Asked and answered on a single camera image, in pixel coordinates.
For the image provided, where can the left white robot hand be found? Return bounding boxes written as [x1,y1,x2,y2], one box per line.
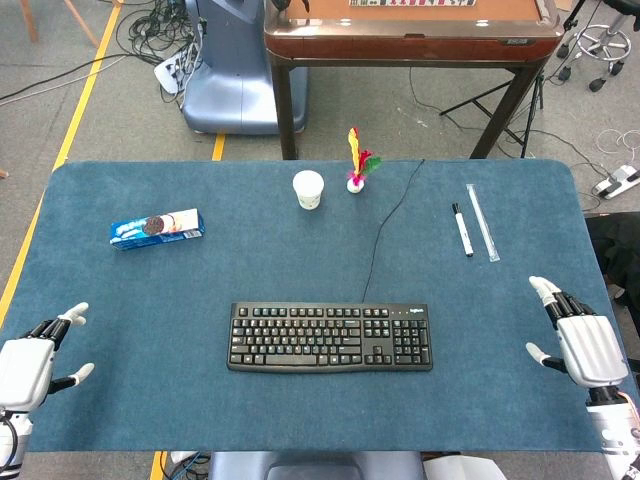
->
[0,301,96,413]

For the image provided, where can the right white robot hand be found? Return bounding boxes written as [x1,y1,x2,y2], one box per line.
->
[525,275,629,404]

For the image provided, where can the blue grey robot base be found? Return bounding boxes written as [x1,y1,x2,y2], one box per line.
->
[181,0,309,136]

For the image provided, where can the black computer keyboard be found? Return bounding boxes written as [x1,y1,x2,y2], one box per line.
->
[226,301,435,374]

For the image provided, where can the wrapped clear straw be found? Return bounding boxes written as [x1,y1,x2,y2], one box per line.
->
[465,183,501,263]

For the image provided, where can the white grey power strip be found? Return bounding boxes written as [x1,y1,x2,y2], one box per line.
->
[592,164,640,200]

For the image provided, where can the white marker pen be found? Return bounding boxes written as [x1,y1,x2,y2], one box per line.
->
[451,202,475,259]

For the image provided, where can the blue cookie box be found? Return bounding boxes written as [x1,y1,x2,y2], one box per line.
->
[109,207,207,252]

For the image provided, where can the black tripod stand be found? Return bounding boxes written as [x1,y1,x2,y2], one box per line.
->
[439,74,545,159]

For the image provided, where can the grey robot chest base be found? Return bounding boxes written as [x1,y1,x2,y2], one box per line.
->
[206,450,507,480]

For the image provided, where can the blue felt table mat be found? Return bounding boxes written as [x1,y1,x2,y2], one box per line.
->
[0,158,640,454]

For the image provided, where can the colourful feather shuttlecock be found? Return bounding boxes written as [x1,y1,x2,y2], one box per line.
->
[345,126,383,194]

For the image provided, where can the black office stool base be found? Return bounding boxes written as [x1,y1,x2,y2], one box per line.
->
[556,0,633,93]

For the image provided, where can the white paper cup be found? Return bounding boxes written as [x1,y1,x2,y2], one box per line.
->
[292,169,326,211]

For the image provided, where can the wooden chair legs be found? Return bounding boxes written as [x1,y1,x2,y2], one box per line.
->
[18,0,101,50]

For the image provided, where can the brown mahjong table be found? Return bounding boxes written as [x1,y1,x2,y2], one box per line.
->
[263,0,563,161]

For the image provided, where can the black keyboard cable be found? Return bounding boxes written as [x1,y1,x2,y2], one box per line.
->
[361,158,427,305]

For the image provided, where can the tangled black cables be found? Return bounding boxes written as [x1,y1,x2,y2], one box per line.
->
[115,0,206,109]

